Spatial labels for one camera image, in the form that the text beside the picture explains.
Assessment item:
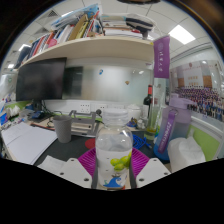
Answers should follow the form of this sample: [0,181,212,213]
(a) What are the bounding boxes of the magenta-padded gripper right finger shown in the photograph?
[128,147,172,190]

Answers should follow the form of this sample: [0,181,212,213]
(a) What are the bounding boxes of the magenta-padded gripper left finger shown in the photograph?
[57,147,100,190]

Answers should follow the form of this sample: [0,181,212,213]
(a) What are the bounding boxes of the clear plastic water bottle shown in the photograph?
[94,108,134,190]

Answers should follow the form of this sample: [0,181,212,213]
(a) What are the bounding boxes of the purple translucent water jug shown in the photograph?
[153,93,198,163]

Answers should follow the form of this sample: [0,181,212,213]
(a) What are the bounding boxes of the black desk mat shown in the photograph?
[33,131,168,168]

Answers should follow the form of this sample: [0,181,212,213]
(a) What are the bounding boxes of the white paper napkin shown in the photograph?
[37,155,68,174]

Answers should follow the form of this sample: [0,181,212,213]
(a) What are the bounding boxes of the white plastic bag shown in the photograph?
[167,134,207,174]

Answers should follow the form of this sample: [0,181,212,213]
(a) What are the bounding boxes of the clear glass vase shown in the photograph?
[143,103,162,141]

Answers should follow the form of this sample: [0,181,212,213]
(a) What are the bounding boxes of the grey ribbed cup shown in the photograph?
[52,115,73,144]

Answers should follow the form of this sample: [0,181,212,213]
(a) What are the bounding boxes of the blue electronic device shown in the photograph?
[28,110,46,121]

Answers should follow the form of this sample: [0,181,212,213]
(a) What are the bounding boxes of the dark wine bottle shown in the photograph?
[142,84,154,118]

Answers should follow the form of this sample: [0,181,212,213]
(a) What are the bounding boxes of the group photo poster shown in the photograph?
[169,59,224,123]

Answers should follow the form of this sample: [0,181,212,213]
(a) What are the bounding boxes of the black computer monitor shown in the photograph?
[15,57,68,102]

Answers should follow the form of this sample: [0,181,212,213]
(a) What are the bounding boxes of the purple hanging banner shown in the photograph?
[153,34,172,80]

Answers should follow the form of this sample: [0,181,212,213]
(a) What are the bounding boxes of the ceiling light panels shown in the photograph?
[6,24,197,69]

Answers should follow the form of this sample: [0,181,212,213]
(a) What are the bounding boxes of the blue coiled cable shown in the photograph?
[132,133,149,151]

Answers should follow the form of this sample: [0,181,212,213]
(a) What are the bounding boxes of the black cable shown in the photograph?
[39,99,64,131]

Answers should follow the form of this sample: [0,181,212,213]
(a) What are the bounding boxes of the white wall socket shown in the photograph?
[79,102,92,114]
[94,103,107,113]

